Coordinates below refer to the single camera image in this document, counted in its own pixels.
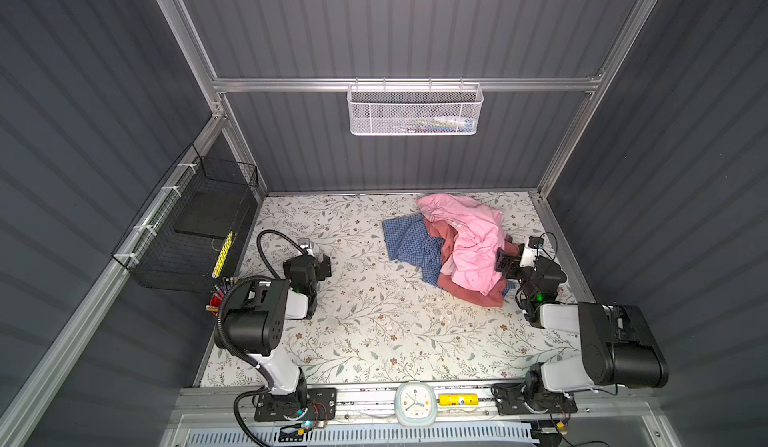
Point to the floral patterned table mat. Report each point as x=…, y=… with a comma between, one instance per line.
x=377, y=320

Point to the white perforated vent grille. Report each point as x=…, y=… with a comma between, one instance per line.
x=438, y=434

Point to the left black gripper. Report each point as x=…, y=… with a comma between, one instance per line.
x=321, y=267

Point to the blue checkered cloth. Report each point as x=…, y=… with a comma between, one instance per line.
x=408, y=240

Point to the black wire mesh basket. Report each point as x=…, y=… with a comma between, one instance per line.
x=176, y=246

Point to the white analog clock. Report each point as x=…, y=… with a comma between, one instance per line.
x=415, y=405

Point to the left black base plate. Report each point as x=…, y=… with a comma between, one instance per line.
x=313, y=404

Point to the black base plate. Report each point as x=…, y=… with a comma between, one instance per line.
x=518, y=399
x=313, y=404

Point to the white wire mesh basket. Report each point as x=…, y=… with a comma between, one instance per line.
x=414, y=108

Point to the pink cloth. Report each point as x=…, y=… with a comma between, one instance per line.
x=480, y=235

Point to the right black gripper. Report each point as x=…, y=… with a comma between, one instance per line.
x=506, y=261

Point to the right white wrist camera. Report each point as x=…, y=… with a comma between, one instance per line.
x=530, y=251

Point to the red cup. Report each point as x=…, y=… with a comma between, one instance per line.
x=220, y=290

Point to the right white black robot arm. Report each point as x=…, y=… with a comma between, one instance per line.
x=617, y=346

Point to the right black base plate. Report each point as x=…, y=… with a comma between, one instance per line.
x=518, y=399

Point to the yellow spirit level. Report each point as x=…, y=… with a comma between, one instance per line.
x=458, y=400

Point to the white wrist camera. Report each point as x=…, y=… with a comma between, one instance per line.
x=307, y=245
x=530, y=251

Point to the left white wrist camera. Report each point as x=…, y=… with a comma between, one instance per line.
x=307, y=245

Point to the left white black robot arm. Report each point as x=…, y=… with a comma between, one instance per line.
x=252, y=317

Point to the dusty red cloth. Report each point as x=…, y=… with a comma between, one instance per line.
x=492, y=298

